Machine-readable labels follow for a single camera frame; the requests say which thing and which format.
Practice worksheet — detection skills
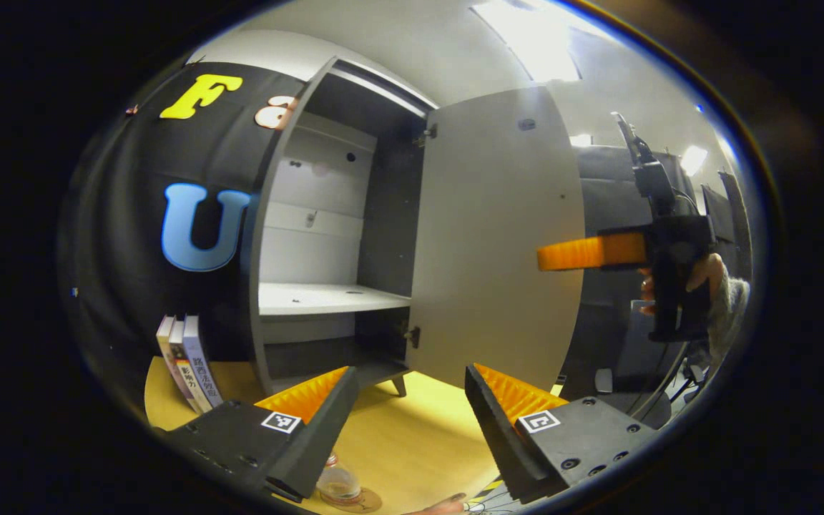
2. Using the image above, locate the grey cabinet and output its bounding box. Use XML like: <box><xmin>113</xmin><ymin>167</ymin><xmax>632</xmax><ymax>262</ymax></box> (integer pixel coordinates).
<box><xmin>247</xmin><ymin>56</ymin><xmax>443</xmax><ymax>398</ymax></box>

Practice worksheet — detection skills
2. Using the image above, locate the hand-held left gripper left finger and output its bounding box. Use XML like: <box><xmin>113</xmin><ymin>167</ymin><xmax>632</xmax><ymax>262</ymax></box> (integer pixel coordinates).
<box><xmin>154</xmin><ymin>366</ymin><xmax>360</xmax><ymax>502</ymax></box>

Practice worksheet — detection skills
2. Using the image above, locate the black backdrop cloth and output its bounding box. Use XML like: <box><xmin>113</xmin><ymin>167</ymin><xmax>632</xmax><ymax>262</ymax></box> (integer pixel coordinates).
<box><xmin>57</xmin><ymin>61</ymin><xmax>753</xmax><ymax>430</ymax></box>

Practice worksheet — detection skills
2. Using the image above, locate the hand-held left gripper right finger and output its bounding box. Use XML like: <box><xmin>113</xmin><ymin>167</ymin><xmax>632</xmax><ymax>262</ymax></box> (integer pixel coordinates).
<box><xmin>463</xmin><ymin>363</ymin><xmax>659</xmax><ymax>504</ymax></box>

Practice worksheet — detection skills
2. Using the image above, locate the small ceiling light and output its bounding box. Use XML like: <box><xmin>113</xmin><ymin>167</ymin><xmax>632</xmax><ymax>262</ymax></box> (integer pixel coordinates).
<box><xmin>680</xmin><ymin>144</ymin><xmax>709</xmax><ymax>178</ymax></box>

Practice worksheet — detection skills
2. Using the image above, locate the orange print spine book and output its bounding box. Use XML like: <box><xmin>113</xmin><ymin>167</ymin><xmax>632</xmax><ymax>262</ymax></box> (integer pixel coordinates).
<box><xmin>168</xmin><ymin>319</ymin><xmax>213</xmax><ymax>415</ymax></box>

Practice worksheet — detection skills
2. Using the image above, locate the round brown coaster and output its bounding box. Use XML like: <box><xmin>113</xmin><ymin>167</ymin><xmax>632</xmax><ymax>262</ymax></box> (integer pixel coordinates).
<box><xmin>318</xmin><ymin>486</ymin><xmax>383</xmax><ymax>514</ymax></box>

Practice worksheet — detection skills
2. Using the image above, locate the white spine book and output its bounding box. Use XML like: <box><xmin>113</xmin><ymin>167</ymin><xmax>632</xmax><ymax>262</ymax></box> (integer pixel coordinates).
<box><xmin>156</xmin><ymin>315</ymin><xmax>200</xmax><ymax>413</ymax></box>

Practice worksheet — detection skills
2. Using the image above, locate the long ceiling light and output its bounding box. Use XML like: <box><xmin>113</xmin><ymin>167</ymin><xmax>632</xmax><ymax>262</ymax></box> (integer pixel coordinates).
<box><xmin>470</xmin><ymin>0</ymin><xmax>585</xmax><ymax>84</ymax></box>

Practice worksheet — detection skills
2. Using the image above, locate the clear plastic bottle red label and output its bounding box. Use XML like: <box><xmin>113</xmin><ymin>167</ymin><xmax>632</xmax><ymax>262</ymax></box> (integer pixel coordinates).
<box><xmin>316</xmin><ymin>452</ymin><xmax>363</xmax><ymax>506</ymax></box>

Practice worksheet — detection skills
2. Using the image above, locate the black cable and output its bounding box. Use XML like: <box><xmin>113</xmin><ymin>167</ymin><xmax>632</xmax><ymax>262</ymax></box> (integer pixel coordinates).
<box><xmin>627</xmin><ymin>341</ymin><xmax>692</xmax><ymax>424</ymax></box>

